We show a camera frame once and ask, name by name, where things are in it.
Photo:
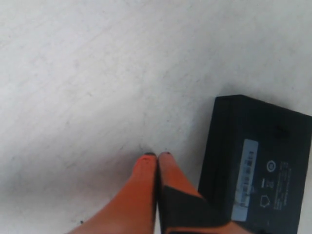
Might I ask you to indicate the black network switch box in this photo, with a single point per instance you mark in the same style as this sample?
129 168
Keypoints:
255 163

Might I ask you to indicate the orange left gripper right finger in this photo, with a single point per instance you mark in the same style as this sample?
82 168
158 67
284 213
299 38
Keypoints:
182 209

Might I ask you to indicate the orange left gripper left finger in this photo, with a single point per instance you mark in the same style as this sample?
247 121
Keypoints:
133 209

